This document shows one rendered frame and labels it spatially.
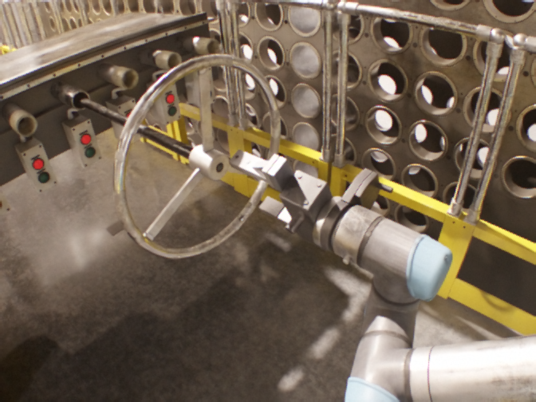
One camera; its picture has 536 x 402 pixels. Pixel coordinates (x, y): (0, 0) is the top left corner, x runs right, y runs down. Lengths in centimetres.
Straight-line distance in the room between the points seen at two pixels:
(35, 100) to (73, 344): 92
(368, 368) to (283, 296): 109
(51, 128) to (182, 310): 84
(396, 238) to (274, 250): 126
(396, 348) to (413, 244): 13
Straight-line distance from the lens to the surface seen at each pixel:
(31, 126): 117
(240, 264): 168
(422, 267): 48
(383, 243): 49
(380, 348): 51
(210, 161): 67
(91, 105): 109
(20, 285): 201
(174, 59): 136
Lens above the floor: 123
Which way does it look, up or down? 38 degrees down
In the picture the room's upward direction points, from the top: 4 degrees counter-clockwise
